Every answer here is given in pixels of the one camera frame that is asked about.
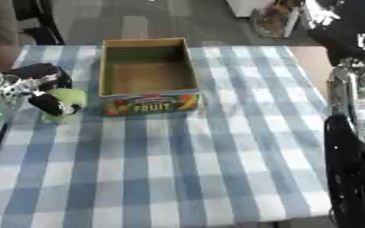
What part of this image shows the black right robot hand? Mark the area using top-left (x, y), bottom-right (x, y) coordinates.
top-left (302, 0), bottom-right (365, 68)

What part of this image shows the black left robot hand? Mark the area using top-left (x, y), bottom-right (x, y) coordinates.
top-left (2, 62), bottom-right (85, 117)

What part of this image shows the light green toy fruit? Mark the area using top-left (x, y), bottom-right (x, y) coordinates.
top-left (39, 87), bottom-right (89, 123)

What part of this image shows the cardboard box with fruit print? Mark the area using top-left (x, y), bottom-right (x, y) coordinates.
top-left (96, 37), bottom-right (203, 117)

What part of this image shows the black chair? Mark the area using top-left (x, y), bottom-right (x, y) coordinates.
top-left (11, 0), bottom-right (68, 46)

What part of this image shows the brown bag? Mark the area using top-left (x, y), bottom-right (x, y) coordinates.
top-left (252, 0), bottom-right (303, 39)

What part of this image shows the white cabinet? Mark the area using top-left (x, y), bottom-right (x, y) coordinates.
top-left (224, 0), bottom-right (276, 19)

